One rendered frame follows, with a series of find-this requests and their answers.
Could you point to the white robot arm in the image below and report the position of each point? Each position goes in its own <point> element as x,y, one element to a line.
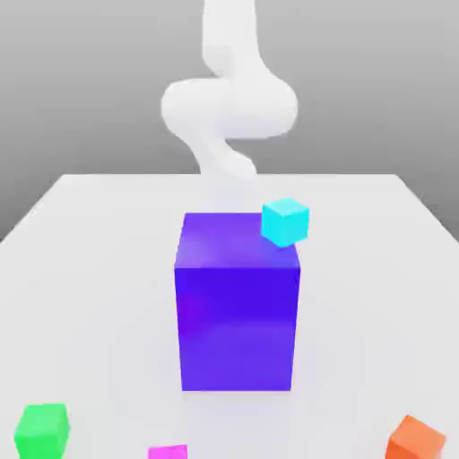
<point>229,107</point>

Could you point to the small cyan cube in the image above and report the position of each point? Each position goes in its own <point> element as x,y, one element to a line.
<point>285,222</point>

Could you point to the small magenta cube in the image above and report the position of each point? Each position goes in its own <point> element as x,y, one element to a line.
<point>168,452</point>

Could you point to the small green cube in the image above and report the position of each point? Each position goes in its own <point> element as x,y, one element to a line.
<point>41,432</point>

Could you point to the small orange cube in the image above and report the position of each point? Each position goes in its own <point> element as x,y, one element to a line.
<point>416,439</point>

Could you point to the large purple box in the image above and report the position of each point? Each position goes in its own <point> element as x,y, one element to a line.
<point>236,322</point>

